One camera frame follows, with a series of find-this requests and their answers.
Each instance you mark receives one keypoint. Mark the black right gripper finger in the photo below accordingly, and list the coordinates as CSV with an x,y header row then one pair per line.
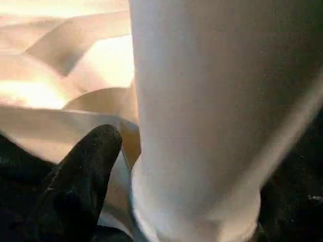
x,y
75,191

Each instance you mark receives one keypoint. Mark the white plastic table top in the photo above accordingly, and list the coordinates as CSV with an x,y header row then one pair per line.
x,y
60,65

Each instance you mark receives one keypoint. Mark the white plastic table leg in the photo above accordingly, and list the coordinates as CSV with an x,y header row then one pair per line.
x,y
202,101

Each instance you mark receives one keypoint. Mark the black plastic mat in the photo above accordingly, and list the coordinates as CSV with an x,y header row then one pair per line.
x,y
15,166

